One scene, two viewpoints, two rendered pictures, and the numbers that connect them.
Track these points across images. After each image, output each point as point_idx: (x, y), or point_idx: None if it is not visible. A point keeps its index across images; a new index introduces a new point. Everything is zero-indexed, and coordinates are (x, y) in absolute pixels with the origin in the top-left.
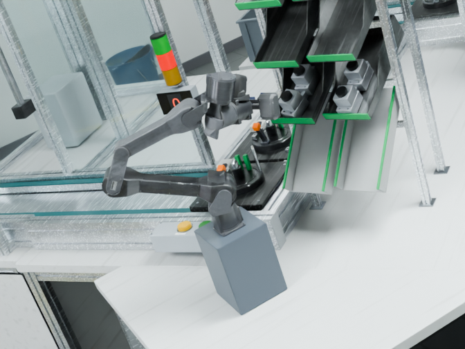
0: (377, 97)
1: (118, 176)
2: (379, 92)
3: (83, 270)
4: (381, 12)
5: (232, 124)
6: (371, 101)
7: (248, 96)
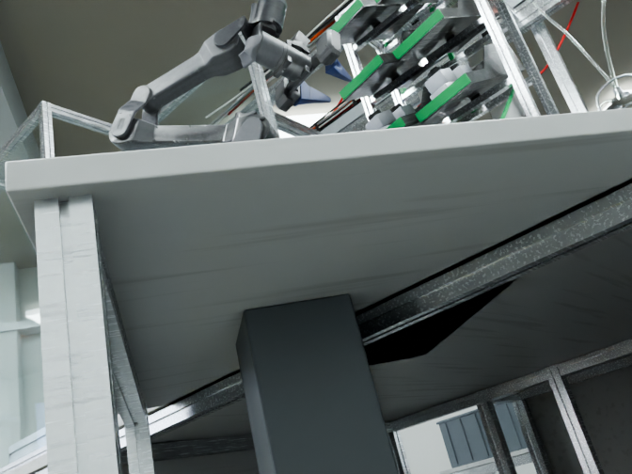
0: (482, 76)
1: (129, 111)
2: (486, 75)
3: (121, 420)
4: (481, 7)
5: (279, 60)
6: (473, 71)
7: (307, 48)
